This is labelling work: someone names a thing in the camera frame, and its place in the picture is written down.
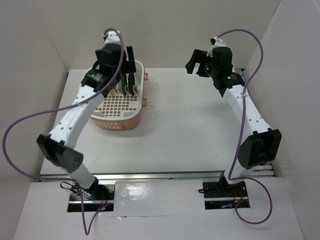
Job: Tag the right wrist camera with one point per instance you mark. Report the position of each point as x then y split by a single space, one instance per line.
215 42

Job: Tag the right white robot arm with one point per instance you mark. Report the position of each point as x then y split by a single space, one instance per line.
259 142

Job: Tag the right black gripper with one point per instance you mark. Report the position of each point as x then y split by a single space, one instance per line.
200 57

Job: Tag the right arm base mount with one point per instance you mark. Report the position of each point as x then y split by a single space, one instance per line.
216 197

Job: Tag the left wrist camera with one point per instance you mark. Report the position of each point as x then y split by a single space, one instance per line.
111 37

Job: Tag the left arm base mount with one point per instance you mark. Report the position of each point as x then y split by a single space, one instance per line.
91 203

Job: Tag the white pink dish rack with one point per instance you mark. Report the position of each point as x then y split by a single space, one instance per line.
122 112

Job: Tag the aluminium rail frame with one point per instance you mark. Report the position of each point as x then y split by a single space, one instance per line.
186 130

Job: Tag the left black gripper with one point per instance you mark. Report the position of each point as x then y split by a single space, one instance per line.
128 65

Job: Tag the cream plate with black patch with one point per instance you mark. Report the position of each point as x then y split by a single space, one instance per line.
113 92

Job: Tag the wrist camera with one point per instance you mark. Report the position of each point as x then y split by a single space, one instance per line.
215 42
111 37

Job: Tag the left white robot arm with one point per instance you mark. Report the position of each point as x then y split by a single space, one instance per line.
113 66

